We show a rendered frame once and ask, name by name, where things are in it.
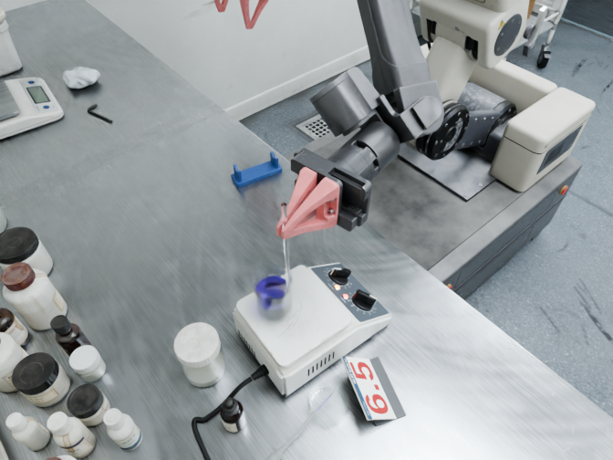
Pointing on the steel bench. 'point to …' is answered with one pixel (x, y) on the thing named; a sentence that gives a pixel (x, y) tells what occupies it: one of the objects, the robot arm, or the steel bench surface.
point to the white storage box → (9, 58)
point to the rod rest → (256, 172)
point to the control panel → (348, 293)
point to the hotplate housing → (324, 355)
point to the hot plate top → (298, 320)
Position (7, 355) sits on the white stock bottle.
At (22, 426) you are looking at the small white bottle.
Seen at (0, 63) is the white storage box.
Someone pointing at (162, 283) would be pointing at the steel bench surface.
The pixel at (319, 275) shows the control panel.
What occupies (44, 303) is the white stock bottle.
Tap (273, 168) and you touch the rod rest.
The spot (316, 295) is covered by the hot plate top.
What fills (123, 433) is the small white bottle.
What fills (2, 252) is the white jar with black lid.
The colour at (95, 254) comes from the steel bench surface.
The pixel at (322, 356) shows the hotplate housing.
